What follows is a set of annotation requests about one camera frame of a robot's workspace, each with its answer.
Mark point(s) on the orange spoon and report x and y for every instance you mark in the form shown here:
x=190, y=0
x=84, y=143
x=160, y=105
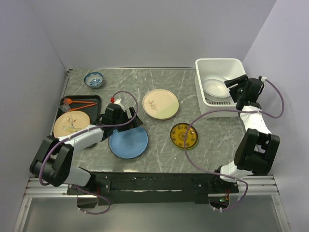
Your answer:
x=70, y=101

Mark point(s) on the blue plate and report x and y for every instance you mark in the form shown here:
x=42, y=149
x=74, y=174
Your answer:
x=128, y=144

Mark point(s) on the blue white porcelain bowl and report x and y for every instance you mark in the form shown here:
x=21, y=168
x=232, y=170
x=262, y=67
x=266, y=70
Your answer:
x=94, y=80

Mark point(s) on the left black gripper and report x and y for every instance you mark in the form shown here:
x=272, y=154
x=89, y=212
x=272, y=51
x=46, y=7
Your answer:
x=136, y=123

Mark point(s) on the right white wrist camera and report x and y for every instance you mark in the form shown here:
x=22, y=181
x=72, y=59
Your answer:
x=262, y=78

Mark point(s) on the aluminium rail frame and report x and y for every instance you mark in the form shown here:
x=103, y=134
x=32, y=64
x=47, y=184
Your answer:
x=46, y=209

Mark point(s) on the white plastic bin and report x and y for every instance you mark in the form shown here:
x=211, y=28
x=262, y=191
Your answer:
x=220, y=69

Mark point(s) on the white smooth deep plate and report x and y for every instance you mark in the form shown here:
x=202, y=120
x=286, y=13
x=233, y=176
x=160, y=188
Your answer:
x=215, y=88

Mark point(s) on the cream plate with twig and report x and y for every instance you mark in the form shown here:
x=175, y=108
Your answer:
x=160, y=104

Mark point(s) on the black tray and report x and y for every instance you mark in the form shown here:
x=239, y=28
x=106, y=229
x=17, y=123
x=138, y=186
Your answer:
x=93, y=112

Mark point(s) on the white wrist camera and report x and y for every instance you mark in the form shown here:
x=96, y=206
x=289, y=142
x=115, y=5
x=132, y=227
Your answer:
x=262, y=78
x=118, y=101

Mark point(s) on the white fluted deep plate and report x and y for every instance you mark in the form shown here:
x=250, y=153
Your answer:
x=216, y=99

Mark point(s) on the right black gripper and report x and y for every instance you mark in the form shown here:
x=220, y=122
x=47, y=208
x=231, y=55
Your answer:
x=242, y=81

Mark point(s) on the cream plate with bird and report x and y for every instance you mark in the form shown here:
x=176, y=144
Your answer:
x=70, y=122

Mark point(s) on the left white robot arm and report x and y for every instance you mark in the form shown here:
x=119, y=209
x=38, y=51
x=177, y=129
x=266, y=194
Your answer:
x=52, y=162

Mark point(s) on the black base beam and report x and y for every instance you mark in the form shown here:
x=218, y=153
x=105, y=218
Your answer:
x=121, y=188

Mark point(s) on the yellow patterned plate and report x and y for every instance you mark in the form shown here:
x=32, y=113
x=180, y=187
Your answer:
x=181, y=135

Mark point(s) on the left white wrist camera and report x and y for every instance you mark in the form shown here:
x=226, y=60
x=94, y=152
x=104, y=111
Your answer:
x=118, y=101

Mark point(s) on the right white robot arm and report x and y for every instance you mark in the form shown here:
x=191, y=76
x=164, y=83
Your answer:
x=258, y=148

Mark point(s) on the clear plastic cup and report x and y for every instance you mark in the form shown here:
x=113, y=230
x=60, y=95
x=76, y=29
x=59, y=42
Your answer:
x=65, y=107

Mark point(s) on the orange chopstick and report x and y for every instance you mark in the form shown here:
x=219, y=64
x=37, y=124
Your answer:
x=82, y=107

